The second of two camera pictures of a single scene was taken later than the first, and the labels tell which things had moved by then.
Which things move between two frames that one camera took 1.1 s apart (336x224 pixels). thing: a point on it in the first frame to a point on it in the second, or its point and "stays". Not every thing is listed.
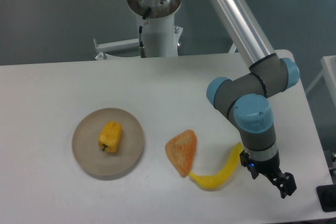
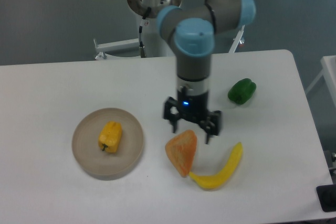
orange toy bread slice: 181,150 stays
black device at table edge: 326,194 stays
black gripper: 270,168 to 193,108
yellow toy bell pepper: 109,136 stays
